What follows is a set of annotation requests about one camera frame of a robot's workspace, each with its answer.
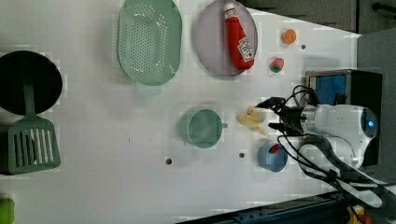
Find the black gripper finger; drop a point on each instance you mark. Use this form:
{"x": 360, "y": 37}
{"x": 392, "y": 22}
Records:
{"x": 272, "y": 102}
{"x": 277, "y": 126}

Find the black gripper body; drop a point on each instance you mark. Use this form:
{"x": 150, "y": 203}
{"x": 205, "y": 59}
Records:
{"x": 291, "y": 117}

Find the peeled yellow banana toy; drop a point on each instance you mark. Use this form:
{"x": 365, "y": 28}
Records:
{"x": 254, "y": 120}

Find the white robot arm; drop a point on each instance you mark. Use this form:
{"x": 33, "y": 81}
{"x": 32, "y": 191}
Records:
{"x": 334, "y": 141}

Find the green mug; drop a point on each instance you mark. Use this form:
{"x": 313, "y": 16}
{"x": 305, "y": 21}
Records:
{"x": 201, "y": 127}

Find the red item in bowl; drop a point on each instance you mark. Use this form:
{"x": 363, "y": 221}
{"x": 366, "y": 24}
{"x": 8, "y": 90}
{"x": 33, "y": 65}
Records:
{"x": 274, "y": 149}

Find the blue bowl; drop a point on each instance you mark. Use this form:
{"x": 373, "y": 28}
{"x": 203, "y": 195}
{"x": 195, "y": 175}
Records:
{"x": 272, "y": 162}

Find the red strawberry toy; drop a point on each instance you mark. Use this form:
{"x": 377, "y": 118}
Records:
{"x": 277, "y": 65}

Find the red ketchup bottle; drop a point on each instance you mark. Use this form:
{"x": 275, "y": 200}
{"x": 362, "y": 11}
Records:
{"x": 239, "y": 47}

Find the black toaster oven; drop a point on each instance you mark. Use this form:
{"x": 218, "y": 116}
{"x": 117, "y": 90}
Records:
{"x": 342, "y": 88}

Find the orange toy fruit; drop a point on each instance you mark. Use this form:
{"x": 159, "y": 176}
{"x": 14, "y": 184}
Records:
{"x": 289, "y": 37}

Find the grey round plate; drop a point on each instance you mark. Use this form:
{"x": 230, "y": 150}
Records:
{"x": 211, "y": 38}

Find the green colander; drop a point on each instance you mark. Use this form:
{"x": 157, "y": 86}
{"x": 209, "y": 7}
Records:
{"x": 149, "y": 42}

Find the black cylindrical holder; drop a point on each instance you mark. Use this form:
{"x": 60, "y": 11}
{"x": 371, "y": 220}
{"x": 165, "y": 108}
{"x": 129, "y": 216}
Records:
{"x": 27, "y": 67}

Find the green spatula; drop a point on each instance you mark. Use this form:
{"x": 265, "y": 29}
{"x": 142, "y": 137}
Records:
{"x": 32, "y": 143}

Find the green cylinder object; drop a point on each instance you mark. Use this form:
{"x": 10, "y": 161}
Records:
{"x": 7, "y": 207}

